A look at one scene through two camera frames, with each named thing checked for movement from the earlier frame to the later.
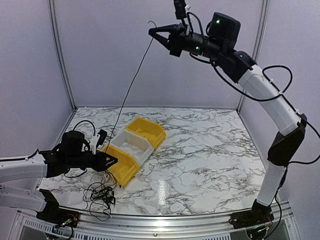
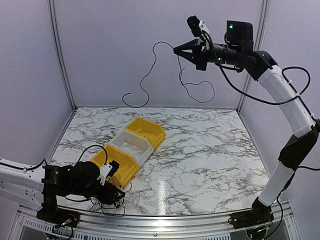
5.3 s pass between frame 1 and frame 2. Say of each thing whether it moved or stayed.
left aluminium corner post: stayed
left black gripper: moved
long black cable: moved
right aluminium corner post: stayed
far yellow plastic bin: stayed
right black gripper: moved
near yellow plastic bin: stayed
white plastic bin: stayed
